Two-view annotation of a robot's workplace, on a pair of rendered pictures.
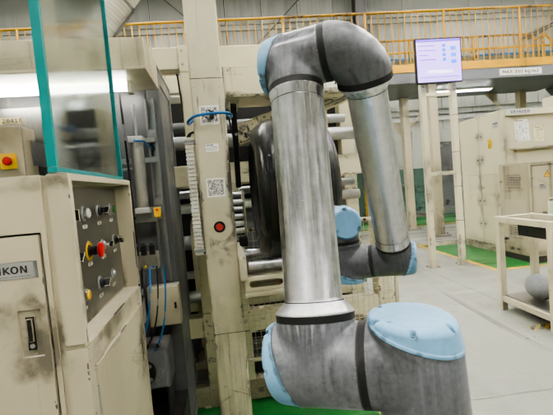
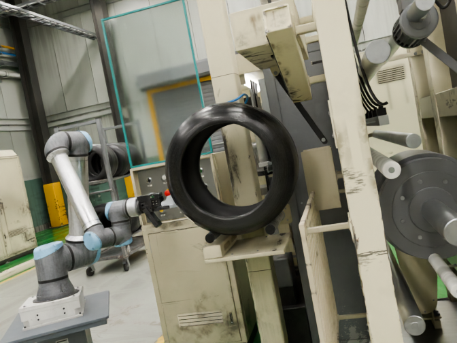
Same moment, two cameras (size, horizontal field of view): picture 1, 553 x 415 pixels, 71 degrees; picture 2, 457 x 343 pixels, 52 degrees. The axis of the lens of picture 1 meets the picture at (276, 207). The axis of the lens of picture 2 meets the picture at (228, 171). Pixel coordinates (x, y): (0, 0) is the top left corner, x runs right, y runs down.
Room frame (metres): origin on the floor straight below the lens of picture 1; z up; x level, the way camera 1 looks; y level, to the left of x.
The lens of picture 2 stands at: (2.46, -2.12, 1.29)
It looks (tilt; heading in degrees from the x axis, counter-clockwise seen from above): 3 degrees down; 111
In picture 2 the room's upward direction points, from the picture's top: 11 degrees counter-clockwise
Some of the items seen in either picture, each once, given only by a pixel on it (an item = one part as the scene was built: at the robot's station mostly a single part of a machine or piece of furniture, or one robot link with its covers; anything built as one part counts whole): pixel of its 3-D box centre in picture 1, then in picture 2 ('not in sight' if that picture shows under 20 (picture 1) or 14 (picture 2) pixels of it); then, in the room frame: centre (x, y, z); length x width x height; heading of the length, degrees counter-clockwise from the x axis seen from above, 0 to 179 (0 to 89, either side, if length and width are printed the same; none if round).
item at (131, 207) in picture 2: not in sight; (135, 207); (1.18, -0.16, 1.09); 0.10 x 0.05 x 0.09; 98
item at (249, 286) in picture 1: (288, 277); (221, 242); (1.53, -0.02, 0.84); 0.36 x 0.09 x 0.06; 98
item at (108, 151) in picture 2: not in sight; (114, 192); (-1.37, 3.29, 0.96); 1.36 x 0.71 x 1.92; 95
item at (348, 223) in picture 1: (340, 222); (119, 209); (1.10, -0.18, 1.08); 0.12 x 0.09 x 0.10; 8
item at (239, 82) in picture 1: (283, 86); (273, 39); (1.98, -0.09, 1.71); 0.61 x 0.25 x 0.15; 98
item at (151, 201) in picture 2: not in sight; (150, 203); (1.26, -0.16, 1.09); 0.12 x 0.08 x 0.09; 8
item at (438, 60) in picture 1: (438, 61); not in sight; (4.89, -2.16, 2.60); 0.60 x 0.05 x 0.55; 95
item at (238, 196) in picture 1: (226, 220); (321, 177); (2.02, 0.27, 1.05); 0.20 x 0.15 x 0.30; 98
